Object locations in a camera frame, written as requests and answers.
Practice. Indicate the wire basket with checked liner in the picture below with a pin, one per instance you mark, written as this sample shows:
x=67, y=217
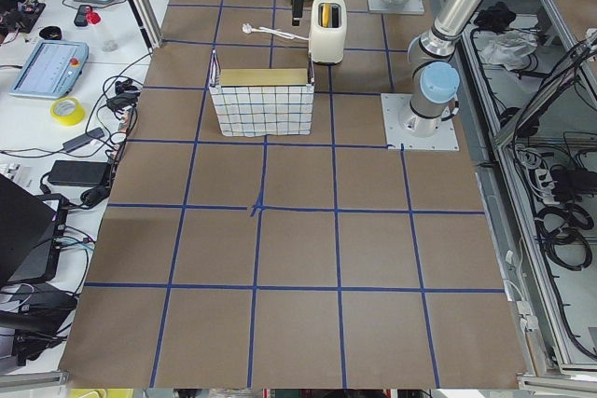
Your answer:
x=254, y=102

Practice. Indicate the yellow tape roll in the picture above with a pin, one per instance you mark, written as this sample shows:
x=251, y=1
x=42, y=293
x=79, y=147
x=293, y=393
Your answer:
x=67, y=111

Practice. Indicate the toast slice in toaster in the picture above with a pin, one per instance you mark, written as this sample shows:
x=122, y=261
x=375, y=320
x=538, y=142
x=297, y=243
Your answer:
x=327, y=15

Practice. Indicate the black power adapter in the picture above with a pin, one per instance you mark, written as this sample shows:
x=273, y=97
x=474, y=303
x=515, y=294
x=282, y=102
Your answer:
x=78, y=173

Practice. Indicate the black phone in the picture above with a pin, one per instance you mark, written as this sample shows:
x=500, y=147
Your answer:
x=80, y=19

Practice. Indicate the red capped squeeze bottle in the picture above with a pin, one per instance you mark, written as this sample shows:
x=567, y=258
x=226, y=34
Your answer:
x=104, y=36

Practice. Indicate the black laptop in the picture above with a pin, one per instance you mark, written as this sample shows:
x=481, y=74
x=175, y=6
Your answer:
x=30, y=228

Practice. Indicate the white toaster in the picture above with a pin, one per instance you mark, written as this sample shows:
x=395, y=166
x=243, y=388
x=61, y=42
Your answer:
x=326, y=45

